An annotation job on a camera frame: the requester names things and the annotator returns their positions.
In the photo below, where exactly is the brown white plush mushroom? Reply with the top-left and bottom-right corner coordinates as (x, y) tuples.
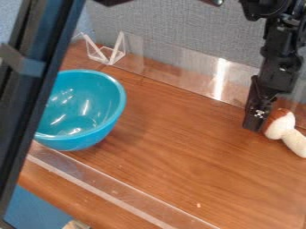
(262, 108), (306, 158)

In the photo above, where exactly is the clear acrylic front barrier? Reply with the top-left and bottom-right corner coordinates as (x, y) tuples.
(28, 142), (221, 229)

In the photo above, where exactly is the clear acrylic barrier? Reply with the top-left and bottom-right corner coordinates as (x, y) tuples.
(119, 30), (306, 120)
(28, 142), (221, 229)

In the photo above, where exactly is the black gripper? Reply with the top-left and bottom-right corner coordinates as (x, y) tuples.
(244, 53), (304, 132)

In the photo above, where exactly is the clear acrylic back barrier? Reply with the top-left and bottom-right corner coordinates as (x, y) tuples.
(119, 30), (306, 120)

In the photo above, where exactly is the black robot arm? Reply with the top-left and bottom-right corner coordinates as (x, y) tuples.
(241, 0), (306, 131)

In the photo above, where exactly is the blue plastic bowl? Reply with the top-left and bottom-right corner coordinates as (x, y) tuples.
(35, 69), (127, 151)

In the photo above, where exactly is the clear acrylic corner bracket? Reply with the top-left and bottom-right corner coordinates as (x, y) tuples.
(82, 32), (127, 65)

